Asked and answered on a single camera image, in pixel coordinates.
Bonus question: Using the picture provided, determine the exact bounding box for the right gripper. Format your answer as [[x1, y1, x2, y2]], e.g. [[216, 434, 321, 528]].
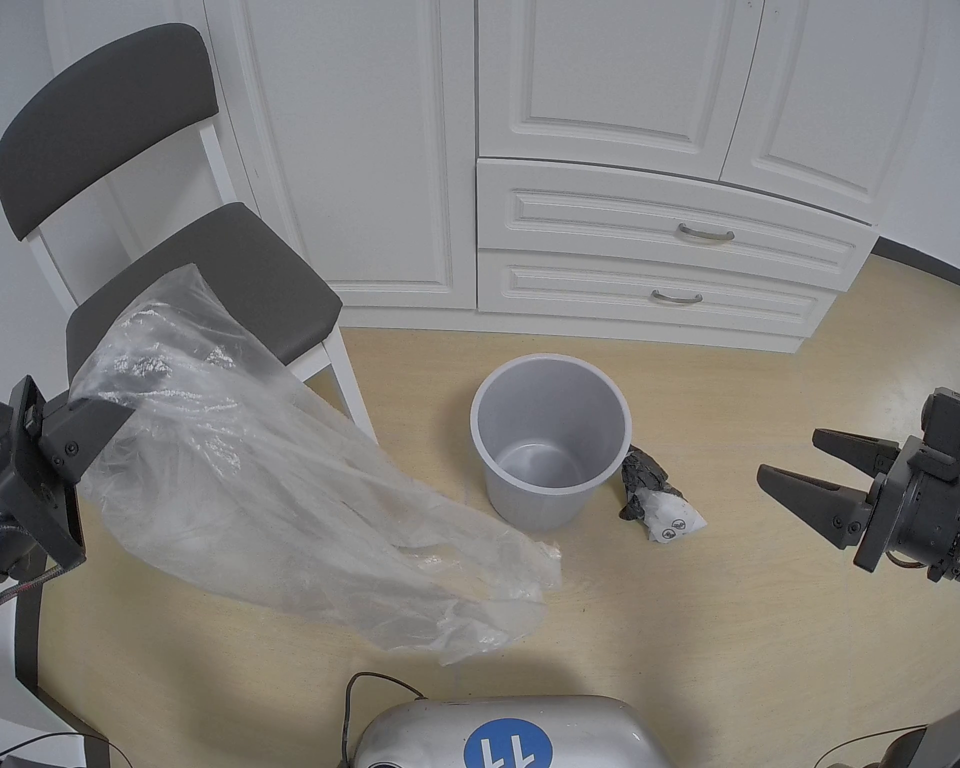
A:
[[756, 427, 960, 576]]

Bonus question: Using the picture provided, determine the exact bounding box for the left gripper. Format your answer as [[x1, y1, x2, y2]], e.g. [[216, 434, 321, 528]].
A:
[[0, 375, 136, 582]]

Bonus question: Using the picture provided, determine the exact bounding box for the clear plastic bag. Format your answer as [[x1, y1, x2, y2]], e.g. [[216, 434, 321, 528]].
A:
[[69, 262, 565, 669]]

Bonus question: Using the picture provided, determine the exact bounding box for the black plastic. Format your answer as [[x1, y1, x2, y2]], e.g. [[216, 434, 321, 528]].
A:
[[618, 444, 685, 522]]

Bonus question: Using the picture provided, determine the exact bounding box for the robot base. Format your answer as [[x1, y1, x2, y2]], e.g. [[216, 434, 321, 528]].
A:
[[352, 693, 669, 768]]

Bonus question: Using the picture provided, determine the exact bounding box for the white trash bin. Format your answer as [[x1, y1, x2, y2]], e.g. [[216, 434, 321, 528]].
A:
[[470, 354, 631, 532]]

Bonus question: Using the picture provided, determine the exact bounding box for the grey padded white chair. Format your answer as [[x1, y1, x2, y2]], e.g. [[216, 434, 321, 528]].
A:
[[0, 22, 376, 444]]

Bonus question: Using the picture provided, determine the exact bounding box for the white wardrobe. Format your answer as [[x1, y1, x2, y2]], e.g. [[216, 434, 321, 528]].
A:
[[202, 0, 942, 355]]

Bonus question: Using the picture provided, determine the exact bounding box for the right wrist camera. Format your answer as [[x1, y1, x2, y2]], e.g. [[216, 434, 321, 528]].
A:
[[921, 387, 960, 451]]

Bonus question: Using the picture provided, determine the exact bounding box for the black cable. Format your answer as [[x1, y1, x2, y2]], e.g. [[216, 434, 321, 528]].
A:
[[817, 723, 931, 768], [341, 672, 429, 762], [0, 731, 132, 768]]

